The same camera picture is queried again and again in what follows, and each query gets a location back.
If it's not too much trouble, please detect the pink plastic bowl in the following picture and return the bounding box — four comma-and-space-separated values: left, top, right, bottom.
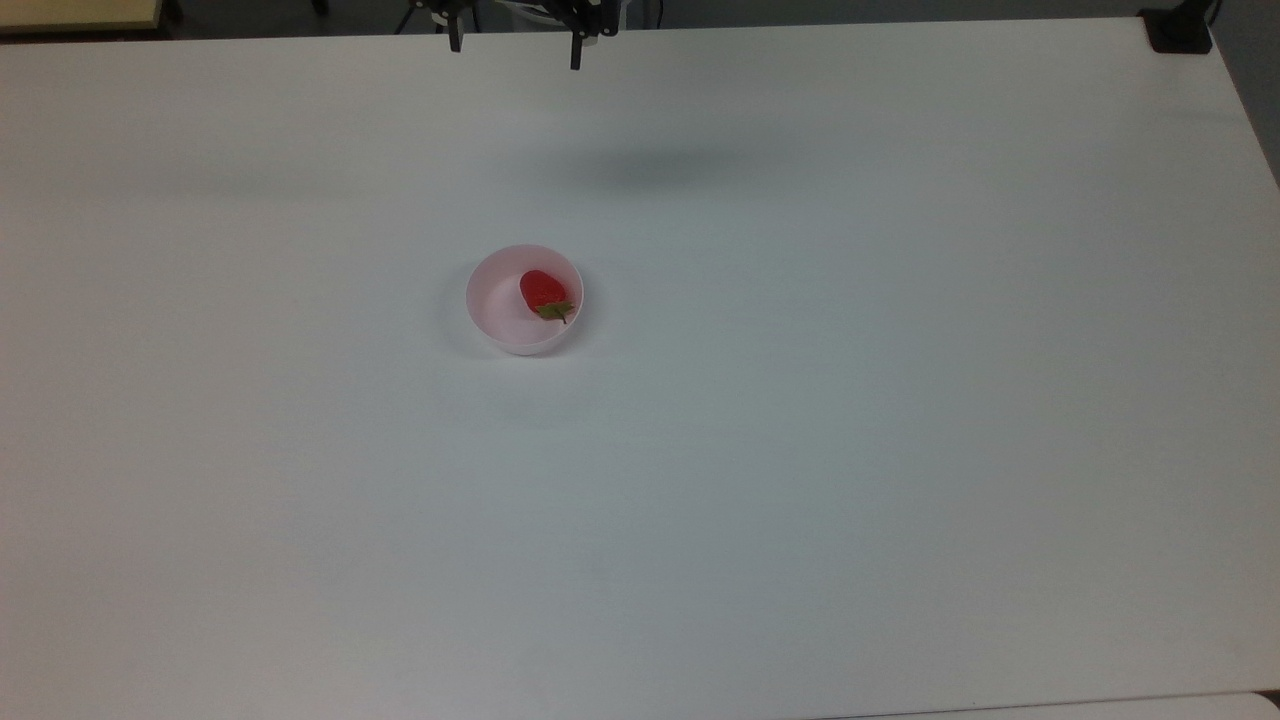
465, 244, 585, 357

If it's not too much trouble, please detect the red strawberry with green leaves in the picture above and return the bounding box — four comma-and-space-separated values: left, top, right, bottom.
519, 269, 578, 326

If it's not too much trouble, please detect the black clamp mount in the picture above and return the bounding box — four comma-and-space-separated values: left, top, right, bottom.
1138, 0, 1219, 55

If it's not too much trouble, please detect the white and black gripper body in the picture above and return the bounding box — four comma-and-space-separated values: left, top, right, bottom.
406, 0, 623, 41

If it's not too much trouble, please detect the yellowish wooden furniture top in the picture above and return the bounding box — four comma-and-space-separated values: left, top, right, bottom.
0, 0, 167, 37

